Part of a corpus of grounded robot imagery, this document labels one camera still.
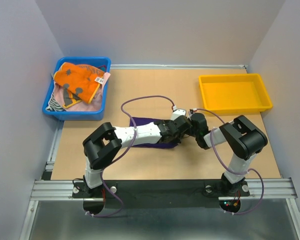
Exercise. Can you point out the pink towel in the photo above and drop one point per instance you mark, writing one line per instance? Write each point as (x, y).
(95, 100)

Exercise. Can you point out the blue plastic bin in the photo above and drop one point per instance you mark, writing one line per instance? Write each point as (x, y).
(96, 61)

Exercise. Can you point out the purple towel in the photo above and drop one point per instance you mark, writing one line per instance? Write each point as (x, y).
(143, 121)

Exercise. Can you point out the yellow plastic tray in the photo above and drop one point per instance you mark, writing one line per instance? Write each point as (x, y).
(228, 94)

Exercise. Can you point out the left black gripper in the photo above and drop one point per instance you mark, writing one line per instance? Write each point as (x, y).
(176, 139)

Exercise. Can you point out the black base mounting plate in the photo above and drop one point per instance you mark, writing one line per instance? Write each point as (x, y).
(158, 194)

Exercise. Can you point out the grey white striped towel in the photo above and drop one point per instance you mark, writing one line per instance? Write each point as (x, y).
(53, 105)

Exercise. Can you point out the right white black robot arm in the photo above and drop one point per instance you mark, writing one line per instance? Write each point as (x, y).
(245, 139)

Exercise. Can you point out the orange towel with grey spots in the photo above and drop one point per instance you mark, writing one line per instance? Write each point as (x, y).
(77, 80)

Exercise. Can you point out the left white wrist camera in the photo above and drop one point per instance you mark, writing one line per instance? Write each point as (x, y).
(177, 112)

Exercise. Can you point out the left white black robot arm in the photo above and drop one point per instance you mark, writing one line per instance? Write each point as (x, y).
(101, 147)

